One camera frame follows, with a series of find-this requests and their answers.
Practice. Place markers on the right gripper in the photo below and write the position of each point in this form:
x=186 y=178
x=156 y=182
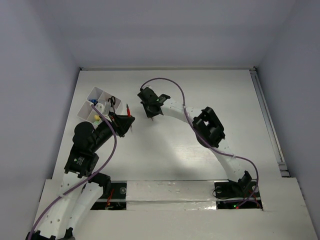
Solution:
x=150 y=114

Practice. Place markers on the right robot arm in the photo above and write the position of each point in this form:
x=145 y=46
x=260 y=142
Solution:
x=208 y=130

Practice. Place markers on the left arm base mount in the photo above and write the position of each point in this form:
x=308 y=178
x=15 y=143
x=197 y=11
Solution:
x=114 y=193

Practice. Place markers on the white compartment organizer box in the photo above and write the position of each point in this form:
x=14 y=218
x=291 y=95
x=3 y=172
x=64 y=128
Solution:
x=103 y=101

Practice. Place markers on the red gel pen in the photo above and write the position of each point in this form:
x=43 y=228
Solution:
x=129 y=111

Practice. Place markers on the aluminium side rail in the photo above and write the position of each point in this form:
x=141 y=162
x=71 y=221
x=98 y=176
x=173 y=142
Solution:
x=284 y=171

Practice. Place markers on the black handled scissors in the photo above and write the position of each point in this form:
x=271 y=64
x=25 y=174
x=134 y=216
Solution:
x=112 y=101

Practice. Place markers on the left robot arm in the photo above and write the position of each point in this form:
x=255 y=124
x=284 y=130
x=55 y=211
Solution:
x=81 y=184

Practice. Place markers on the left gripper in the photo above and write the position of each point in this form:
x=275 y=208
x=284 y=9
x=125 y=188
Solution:
x=119 y=121

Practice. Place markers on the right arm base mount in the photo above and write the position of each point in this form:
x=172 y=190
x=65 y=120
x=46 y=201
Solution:
x=229 y=199

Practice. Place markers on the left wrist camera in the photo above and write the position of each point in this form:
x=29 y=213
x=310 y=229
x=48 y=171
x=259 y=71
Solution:
x=100 y=108

